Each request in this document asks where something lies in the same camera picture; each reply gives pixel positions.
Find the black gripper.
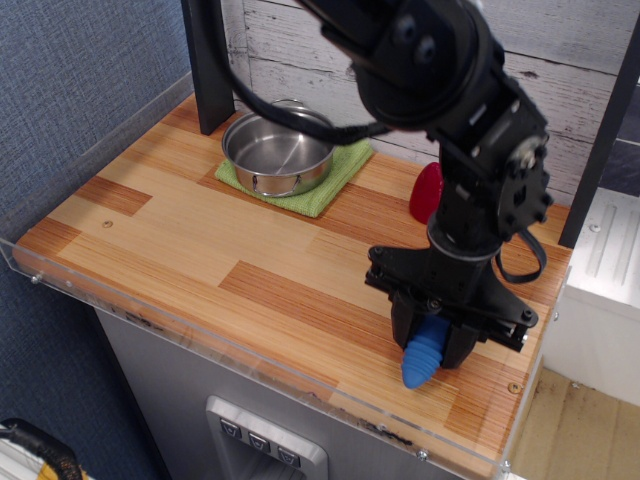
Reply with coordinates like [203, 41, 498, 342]
[366, 245, 539, 369]

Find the blue handled metal spoon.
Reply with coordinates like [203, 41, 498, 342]
[401, 315, 450, 389]

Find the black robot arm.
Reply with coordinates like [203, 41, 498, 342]
[306, 1, 553, 371]

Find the red strawberry shaped toy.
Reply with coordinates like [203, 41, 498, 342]
[409, 162, 444, 224]

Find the white side cabinet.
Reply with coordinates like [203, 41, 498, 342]
[542, 188, 639, 405]

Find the green folded cloth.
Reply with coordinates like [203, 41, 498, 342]
[215, 140, 374, 218]

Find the silver dispenser button panel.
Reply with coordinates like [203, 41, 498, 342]
[206, 395, 329, 479]

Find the stainless steel pot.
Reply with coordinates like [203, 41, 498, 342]
[222, 113, 336, 198]

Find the grey toy fridge cabinet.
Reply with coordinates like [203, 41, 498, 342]
[98, 312, 453, 479]

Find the clear acrylic table guard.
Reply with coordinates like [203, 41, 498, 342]
[1, 68, 569, 479]

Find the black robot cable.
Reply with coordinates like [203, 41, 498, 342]
[199, 0, 391, 147]

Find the dark right frame post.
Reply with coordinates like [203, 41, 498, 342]
[557, 0, 640, 249]

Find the dark frame post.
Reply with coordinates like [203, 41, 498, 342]
[181, 0, 235, 135]
[557, 0, 640, 249]

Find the dark left frame post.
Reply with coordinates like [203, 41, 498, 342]
[181, 0, 235, 135]

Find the black corrugated hose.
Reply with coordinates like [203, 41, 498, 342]
[0, 417, 81, 480]

